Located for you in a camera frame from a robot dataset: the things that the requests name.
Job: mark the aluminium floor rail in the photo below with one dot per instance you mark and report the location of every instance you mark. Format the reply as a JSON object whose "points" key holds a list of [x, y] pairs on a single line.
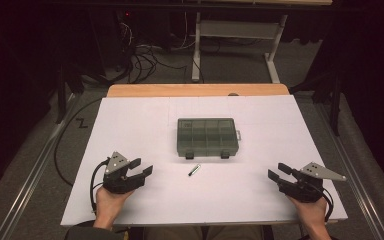
{"points": [[33, 173], [353, 173]]}

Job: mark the white metal desk frame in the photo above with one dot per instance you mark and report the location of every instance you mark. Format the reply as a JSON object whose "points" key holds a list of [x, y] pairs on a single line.
{"points": [[236, 29]]}

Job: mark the green plastic compartment box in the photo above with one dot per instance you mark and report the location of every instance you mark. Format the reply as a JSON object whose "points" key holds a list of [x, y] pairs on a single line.
{"points": [[208, 136]]}

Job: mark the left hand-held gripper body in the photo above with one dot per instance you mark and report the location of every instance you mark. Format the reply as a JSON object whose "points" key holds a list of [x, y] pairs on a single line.
{"points": [[121, 181]]}

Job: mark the person's right hand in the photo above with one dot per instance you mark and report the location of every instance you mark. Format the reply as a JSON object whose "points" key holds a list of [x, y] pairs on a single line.
{"points": [[313, 213]]}

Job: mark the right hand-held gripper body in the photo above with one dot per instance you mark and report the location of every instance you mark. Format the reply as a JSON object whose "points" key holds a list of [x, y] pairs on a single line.
{"points": [[301, 188]]}

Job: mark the small black cylindrical part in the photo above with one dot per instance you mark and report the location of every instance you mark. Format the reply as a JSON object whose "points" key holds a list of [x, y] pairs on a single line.
{"points": [[194, 170]]}

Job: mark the wooden table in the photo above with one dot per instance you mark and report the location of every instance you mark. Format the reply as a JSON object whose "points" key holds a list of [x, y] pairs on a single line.
{"points": [[196, 90]]}

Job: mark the black metal stand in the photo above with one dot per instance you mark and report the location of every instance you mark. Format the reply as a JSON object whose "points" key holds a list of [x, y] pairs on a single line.
{"points": [[61, 96], [336, 106]]}

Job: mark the person's legs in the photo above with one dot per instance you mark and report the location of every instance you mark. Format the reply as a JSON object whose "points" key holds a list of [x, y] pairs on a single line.
{"points": [[180, 233]]}

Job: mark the white board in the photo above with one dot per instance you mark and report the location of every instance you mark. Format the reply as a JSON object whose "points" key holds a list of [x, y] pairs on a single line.
{"points": [[146, 126]]}

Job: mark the person's left hand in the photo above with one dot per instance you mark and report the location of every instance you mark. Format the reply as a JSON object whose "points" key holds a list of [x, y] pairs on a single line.
{"points": [[108, 206]]}

